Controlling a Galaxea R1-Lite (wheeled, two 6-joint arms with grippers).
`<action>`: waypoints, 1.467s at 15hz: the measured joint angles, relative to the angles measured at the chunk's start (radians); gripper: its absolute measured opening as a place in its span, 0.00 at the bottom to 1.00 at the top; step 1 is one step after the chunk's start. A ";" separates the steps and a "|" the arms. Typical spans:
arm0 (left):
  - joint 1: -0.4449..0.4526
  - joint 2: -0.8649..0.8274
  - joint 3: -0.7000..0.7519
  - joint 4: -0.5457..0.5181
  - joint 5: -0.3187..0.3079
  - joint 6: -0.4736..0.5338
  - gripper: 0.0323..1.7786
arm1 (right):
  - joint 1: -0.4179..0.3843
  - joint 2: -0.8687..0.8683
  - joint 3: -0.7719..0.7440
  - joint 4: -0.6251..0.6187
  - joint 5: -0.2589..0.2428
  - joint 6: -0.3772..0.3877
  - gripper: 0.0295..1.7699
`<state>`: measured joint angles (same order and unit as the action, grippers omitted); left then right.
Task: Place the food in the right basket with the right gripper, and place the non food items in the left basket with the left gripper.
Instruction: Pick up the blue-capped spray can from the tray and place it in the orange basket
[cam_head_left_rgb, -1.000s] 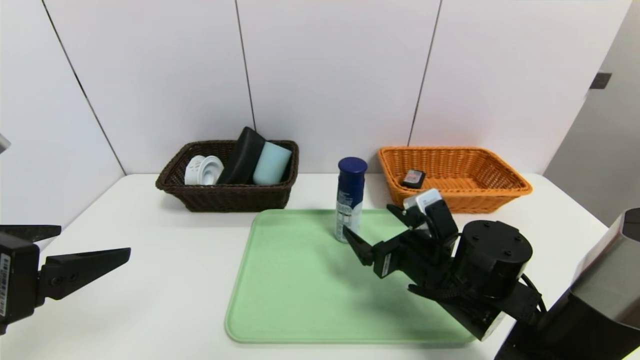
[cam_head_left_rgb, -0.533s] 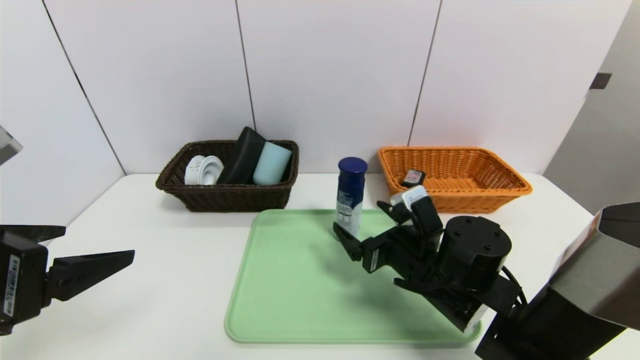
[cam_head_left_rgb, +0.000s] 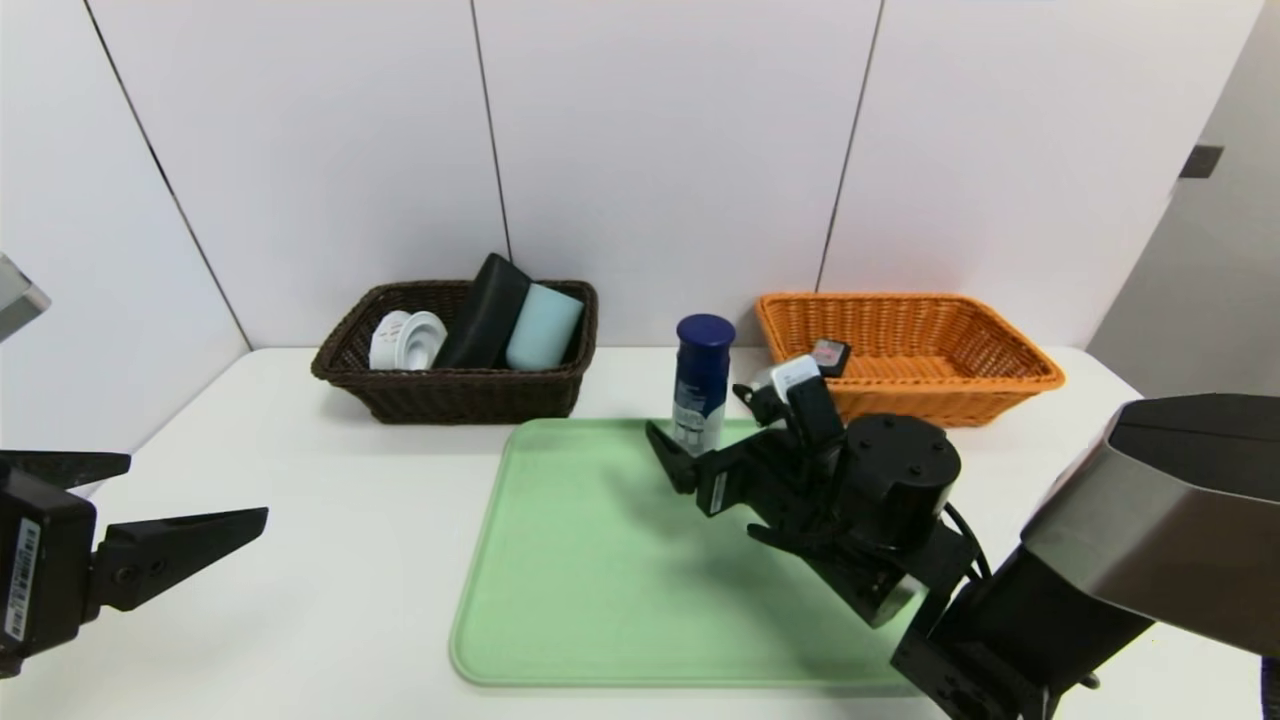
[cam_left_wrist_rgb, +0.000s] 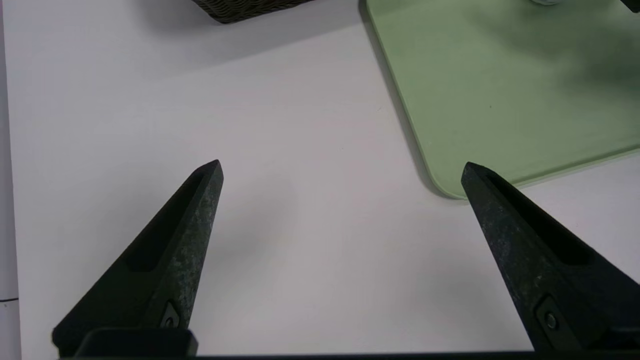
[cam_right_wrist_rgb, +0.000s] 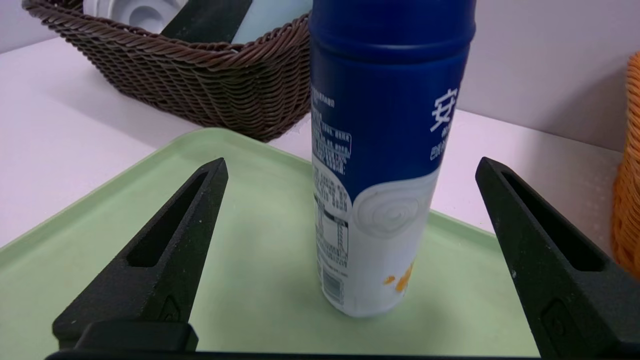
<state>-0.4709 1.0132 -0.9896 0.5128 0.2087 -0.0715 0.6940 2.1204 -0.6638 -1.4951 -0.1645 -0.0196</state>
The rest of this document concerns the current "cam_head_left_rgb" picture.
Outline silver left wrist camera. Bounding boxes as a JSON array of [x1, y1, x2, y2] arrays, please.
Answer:
[[0, 254, 52, 343]]

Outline small black red tin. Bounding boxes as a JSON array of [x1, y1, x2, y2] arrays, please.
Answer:
[[808, 337, 853, 379]]

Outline blue-grey plastic cup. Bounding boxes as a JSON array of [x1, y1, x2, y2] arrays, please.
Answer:
[[503, 283, 585, 372]]

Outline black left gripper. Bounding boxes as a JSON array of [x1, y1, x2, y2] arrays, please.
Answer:
[[0, 449, 270, 679]]

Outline white plastic round container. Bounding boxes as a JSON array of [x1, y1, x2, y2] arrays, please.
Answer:
[[369, 310, 448, 372]]

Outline dark brown wicker basket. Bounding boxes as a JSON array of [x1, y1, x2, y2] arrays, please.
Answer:
[[310, 279, 599, 425]]

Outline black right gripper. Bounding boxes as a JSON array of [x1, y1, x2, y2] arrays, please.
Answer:
[[644, 419, 811, 537]]

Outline light green plastic tray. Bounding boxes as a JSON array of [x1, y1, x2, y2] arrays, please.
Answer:
[[449, 417, 941, 689]]

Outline black glasses case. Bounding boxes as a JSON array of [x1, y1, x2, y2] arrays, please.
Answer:
[[432, 252, 532, 369]]

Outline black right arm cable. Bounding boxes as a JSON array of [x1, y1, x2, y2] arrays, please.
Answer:
[[940, 500, 993, 583]]

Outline orange wicker basket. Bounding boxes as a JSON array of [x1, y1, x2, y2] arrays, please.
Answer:
[[755, 292, 1066, 428]]

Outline blue capped spray can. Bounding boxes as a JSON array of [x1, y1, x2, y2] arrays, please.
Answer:
[[671, 314, 737, 458]]

